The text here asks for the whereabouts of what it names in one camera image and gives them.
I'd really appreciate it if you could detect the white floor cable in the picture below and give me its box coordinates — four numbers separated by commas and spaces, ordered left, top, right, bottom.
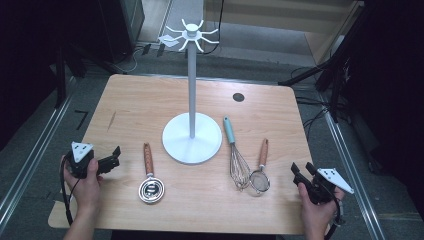
113, 46, 140, 75

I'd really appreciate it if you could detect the person's right hand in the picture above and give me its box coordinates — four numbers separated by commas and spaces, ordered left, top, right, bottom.
297, 182, 346, 232

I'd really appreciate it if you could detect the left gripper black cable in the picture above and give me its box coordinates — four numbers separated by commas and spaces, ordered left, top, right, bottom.
59, 155, 82, 227

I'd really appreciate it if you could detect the metal floor rail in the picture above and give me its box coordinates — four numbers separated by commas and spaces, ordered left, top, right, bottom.
321, 99, 387, 240
0, 94, 74, 228

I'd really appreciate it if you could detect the wooden handled mesh strainer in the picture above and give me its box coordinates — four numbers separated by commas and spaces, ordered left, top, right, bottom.
248, 138, 271, 195

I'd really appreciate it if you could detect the angled black floor tape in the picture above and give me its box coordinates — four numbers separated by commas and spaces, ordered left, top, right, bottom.
74, 109, 90, 131

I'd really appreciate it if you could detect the white utensil rack stand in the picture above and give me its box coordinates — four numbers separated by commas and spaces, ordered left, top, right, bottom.
161, 18, 223, 166

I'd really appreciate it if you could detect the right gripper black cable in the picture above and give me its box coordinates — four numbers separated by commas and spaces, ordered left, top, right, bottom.
323, 196, 346, 240

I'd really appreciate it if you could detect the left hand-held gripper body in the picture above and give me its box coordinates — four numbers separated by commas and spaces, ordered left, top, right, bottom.
65, 141, 96, 179

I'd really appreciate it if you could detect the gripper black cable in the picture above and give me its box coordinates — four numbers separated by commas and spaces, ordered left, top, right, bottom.
323, 196, 346, 240
59, 155, 82, 227

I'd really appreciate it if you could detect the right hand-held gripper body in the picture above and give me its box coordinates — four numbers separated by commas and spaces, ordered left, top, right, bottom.
292, 167, 355, 205

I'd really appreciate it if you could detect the dark cabinet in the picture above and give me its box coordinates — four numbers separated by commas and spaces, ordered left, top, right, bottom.
96, 0, 146, 64

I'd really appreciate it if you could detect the person's left hand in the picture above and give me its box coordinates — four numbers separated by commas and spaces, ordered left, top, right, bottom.
61, 155, 104, 215

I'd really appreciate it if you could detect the white paper piece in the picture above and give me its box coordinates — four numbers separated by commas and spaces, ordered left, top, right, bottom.
157, 34, 181, 48

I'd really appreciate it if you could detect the black tripod stand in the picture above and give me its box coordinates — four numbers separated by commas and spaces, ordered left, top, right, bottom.
278, 4, 371, 124

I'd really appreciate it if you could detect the teal handled wire whisk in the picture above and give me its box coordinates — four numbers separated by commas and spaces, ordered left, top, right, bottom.
222, 115, 252, 192

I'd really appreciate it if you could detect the black hanging cable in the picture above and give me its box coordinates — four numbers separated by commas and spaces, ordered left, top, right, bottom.
202, 0, 225, 56

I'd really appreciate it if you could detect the black floor cable bundle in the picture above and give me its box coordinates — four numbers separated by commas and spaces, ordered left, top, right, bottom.
290, 66, 341, 141

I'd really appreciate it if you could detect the black stand post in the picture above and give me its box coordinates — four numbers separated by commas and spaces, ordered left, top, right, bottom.
54, 44, 68, 109

